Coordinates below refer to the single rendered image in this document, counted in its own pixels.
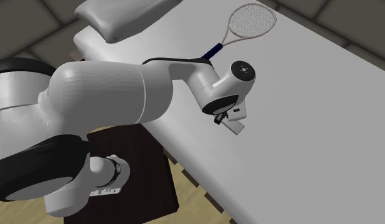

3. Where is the white tennis racket blue handle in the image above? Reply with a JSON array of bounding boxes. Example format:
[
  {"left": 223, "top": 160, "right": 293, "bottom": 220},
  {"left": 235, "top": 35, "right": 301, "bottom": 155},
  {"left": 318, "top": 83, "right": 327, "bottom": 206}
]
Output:
[{"left": 200, "top": 3, "right": 277, "bottom": 60}]

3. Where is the white flat rectangular object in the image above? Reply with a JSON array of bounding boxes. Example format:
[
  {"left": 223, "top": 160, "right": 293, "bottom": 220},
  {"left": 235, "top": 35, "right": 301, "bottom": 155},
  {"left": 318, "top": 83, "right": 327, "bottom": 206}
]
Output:
[{"left": 221, "top": 120, "right": 246, "bottom": 136}]

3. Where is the white pillow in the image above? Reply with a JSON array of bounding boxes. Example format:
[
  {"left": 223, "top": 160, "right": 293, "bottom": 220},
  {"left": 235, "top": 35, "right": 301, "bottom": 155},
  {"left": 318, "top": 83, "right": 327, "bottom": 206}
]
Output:
[{"left": 74, "top": 0, "right": 184, "bottom": 45}]

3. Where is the dark robot stand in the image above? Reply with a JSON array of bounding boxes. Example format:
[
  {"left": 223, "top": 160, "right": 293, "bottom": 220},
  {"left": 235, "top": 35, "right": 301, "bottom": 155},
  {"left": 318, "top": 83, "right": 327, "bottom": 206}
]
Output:
[{"left": 62, "top": 123, "right": 180, "bottom": 224}]

